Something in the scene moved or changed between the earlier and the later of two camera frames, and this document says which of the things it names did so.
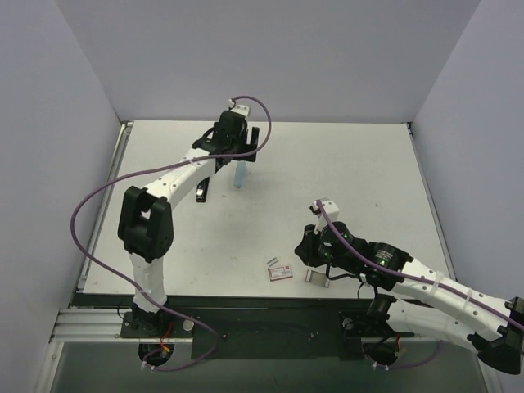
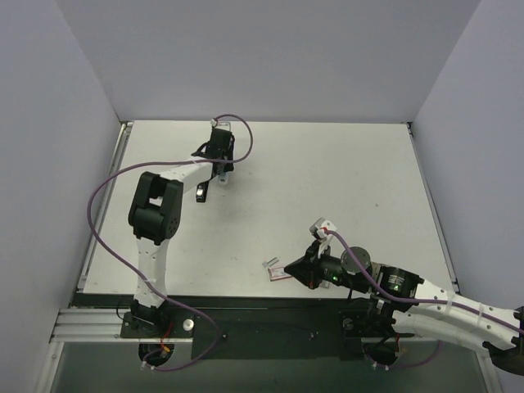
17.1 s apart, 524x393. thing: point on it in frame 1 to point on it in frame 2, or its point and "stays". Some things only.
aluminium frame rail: [97, 325] stays
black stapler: [201, 190] stays
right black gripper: [307, 250] to [310, 267]
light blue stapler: [239, 181] to [223, 178]
